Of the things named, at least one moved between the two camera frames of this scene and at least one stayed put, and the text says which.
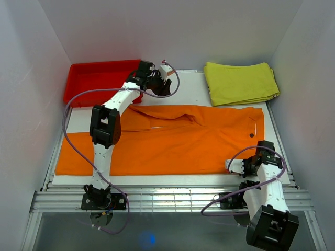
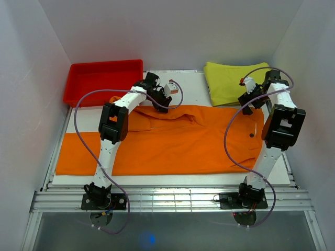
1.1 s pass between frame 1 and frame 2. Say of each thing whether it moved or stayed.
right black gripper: moved
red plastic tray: stayed
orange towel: stayed
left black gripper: moved
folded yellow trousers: stayed
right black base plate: stayed
